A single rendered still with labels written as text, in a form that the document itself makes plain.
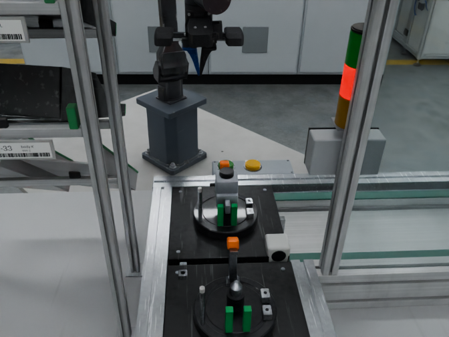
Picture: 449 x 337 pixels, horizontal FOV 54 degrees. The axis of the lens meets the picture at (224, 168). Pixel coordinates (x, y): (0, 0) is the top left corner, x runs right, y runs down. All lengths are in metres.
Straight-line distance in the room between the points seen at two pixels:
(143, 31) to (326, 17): 1.54
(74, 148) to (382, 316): 1.02
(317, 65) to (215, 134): 2.72
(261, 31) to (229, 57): 0.36
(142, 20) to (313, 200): 3.05
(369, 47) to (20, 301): 0.81
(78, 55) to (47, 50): 3.62
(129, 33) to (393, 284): 3.36
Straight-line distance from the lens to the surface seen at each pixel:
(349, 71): 0.70
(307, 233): 1.04
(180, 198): 1.03
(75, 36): 0.56
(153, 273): 0.89
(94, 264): 1.06
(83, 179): 0.87
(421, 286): 0.99
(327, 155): 0.75
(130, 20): 3.94
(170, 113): 1.20
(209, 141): 1.47
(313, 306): 0.84
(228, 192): 0.89
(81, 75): 0.59
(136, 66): 4.06
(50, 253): 1.11
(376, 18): 0.64
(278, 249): 0.88
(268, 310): 0.76
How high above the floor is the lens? 1.59
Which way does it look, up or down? 34 degrees down
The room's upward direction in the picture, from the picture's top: 1 degrees clockwise
